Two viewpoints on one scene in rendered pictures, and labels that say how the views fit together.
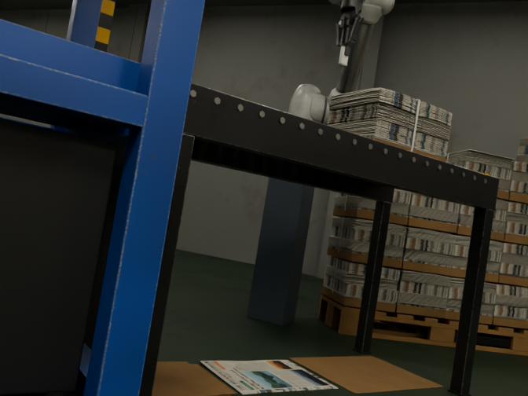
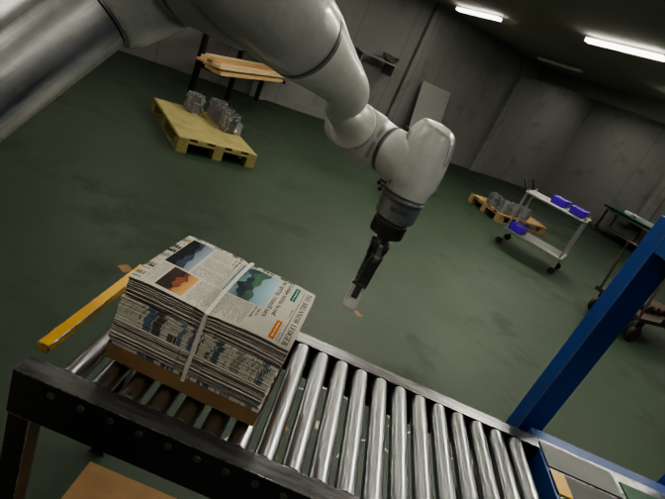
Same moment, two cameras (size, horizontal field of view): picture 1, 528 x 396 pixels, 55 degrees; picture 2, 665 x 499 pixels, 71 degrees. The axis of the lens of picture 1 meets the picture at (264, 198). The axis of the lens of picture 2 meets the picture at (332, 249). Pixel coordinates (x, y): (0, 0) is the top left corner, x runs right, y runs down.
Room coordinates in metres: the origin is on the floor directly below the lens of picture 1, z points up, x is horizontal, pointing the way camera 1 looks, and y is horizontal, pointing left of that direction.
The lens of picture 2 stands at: (2.65, 0.23, 1.62)
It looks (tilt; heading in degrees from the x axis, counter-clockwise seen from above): 22 degrees down; 212
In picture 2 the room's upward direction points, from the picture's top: 25 degrees clockwise
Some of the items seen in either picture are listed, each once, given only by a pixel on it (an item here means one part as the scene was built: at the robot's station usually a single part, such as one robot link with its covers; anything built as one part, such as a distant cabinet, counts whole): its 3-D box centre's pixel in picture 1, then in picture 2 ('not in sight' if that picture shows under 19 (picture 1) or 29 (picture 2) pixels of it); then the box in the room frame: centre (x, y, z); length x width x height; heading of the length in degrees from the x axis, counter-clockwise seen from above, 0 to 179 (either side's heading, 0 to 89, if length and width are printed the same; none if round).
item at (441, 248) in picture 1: (433, 264); not in sight; (2.89, -1.02, 0.42); 1.17 x 0.39 x 0.83; 101
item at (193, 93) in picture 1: (364, 159); (335, 369); (1.51, -0.28, 0.74); 1.34 x 0.05 x 0.12; 123
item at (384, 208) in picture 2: not in sight; (398, 207); (1.78, -0.20, 1.37); 0.09 x 0.09 x 0.06
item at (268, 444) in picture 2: not in sight; (285, 397); (1.78, -0.25, 0.77); 0.47 x 0.05 x 0.05; 33
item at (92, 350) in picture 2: not in sight; (124, 327); (2.03, -0.63, 0.77); 0.47 x 0.05 x 0.05; 33
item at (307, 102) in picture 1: (306, 104); not in sight; (2.71, -0.15, 1.17); 0.18 x 0.16 x 0.22; 92
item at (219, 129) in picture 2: not in sight; (204, 123); (-0.87, -4.26, 0.19); 1.36 x 0.96 x 0.38; 69
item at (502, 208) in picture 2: not in sight; (510, 209); (-6.38, -2.13, 0.19); 1.35 x 0.93 x 0.38; 157
